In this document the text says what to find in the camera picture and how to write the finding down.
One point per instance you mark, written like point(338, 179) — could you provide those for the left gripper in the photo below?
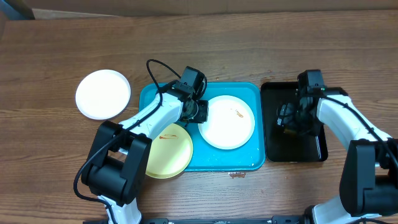
point(203, 117)

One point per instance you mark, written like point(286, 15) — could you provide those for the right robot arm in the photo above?
point(368, 185)

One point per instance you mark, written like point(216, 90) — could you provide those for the teal plastic tray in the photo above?
point(250, 156)

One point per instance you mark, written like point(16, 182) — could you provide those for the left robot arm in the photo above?
point(117, 162)

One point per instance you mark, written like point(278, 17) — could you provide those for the white plate with red stain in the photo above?
point(103, 94)

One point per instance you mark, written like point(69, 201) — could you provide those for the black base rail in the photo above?
point(277, 219)

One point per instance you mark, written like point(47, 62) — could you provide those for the black rectangular water tray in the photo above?
point(282, 146)

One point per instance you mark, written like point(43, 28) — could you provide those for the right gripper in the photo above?
point(290, 116)

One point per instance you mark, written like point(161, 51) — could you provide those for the yellow plate with stain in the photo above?
point(171, 152)

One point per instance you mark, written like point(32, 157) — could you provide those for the yellow green sponge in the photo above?
point(292, 132)

